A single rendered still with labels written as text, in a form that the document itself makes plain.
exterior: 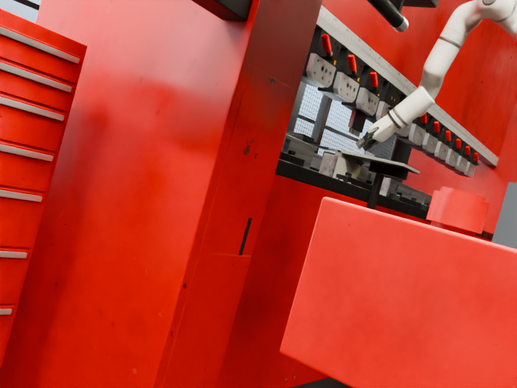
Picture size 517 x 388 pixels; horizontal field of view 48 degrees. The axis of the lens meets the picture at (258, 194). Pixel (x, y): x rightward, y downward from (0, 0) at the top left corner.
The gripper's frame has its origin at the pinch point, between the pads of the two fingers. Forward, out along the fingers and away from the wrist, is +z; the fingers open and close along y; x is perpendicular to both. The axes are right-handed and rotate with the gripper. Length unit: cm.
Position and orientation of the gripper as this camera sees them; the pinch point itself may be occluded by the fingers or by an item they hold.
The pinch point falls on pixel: (364, 145)
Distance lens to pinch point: 237.4
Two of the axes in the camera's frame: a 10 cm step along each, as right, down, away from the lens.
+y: -5.5, -1.4, -8.2
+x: 4.3, 8.0, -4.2
